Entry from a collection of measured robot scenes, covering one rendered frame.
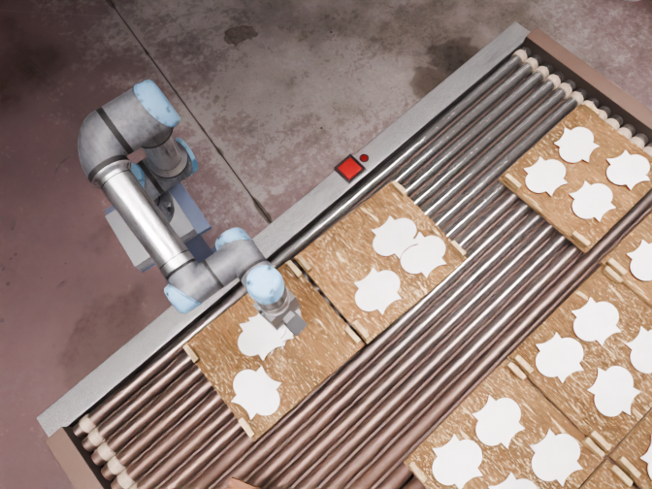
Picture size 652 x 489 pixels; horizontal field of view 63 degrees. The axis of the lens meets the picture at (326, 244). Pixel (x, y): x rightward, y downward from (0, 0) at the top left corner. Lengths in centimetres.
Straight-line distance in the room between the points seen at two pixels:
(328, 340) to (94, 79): 238
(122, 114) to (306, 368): 84
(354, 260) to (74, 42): 256
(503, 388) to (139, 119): 118
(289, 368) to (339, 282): 29
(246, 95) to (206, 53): 39
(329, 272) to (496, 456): 69
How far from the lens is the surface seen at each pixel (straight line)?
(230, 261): 116
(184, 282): 117
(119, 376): 173
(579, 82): 211
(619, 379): 172
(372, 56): 324
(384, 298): 160
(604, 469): 170
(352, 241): 166
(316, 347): 158
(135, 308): 277
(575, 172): 190
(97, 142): 125
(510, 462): 161
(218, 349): 162
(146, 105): 125
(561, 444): 165
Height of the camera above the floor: 249
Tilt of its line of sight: 70 degrees down
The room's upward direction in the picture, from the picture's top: 8 degrees counter-clockwise
